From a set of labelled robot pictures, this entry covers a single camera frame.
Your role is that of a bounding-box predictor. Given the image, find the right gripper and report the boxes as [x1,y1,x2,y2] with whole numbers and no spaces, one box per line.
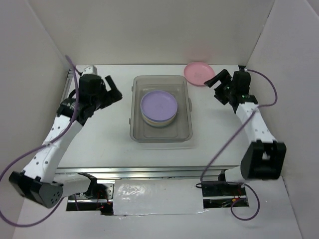
[204,69,235,105]

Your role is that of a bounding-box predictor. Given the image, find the pink plate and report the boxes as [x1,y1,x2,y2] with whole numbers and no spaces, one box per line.
[183,62,215,87]

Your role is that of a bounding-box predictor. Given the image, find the purple plate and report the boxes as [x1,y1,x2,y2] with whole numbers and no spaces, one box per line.
[141,112,177,123]
[140,90,178,120]

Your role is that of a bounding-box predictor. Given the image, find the orange plate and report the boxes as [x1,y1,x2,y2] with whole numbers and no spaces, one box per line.
[145,121,173,125]

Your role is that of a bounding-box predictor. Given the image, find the blue plate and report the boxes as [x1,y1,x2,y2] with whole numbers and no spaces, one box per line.
[142,111,177,122]

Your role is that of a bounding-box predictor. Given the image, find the cream plate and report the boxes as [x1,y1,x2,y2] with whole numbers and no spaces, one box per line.
[143,118,175,126]

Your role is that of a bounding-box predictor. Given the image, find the white watermelon pattern plate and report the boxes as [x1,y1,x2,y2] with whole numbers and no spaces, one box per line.
[149,125,169,129]

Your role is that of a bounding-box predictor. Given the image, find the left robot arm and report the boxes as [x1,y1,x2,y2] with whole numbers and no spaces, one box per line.
[9,74,123,209]

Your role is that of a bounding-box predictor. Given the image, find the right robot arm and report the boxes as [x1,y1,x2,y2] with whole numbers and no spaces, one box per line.
[200,68,287,195]

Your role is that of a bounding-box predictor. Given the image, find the clear grey plastic bin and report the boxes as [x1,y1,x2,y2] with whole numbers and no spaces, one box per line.
[130,75,192,143]

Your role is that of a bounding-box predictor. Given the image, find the white foil-taped panel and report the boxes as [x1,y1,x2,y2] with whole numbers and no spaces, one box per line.
[113,179,204,216]

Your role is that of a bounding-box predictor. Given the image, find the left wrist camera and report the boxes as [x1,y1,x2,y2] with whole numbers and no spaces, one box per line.
[82,65,97,75]

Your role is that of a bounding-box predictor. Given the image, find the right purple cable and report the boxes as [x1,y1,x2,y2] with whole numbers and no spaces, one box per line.
[200,68,279,221]

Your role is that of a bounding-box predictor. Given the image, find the purple cable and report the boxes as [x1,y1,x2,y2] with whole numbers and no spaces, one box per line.
[0,54,83,228]
[200,68,279,221]

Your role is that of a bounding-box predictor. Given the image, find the aluminium frame rail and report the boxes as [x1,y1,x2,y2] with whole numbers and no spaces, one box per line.
[56,166,225,180]

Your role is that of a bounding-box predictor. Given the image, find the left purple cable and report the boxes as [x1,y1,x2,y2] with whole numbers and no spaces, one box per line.
[0,54,83,228]

